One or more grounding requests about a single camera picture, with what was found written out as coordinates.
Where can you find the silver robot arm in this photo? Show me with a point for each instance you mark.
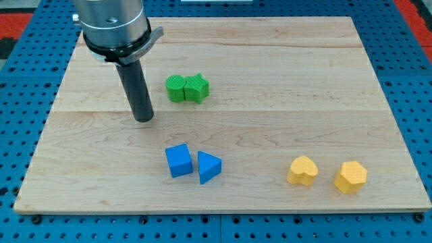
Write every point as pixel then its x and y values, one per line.
pixel 116 31

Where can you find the wooden board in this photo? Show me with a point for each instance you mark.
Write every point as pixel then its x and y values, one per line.
pixel 279 88

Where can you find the blue cube block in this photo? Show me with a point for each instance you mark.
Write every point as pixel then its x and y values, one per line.
pixel 179 160

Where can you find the green star block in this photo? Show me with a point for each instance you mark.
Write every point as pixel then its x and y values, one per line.
pixel 196 88

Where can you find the blue triangular prism block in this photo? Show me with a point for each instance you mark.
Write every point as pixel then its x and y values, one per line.
pixel 209 166

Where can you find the green cylinder block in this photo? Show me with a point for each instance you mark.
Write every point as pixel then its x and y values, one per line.
pixel 175 88

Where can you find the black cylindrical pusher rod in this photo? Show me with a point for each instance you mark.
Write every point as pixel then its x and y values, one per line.
pixel 134 84

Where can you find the yellow heart block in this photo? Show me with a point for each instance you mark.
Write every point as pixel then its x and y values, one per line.
pixel 303 170

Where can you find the yellow hexagon block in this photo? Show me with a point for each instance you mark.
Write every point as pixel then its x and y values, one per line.
pixel 350 177

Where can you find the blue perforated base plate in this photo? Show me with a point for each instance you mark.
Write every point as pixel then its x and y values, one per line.
pixel 37 40

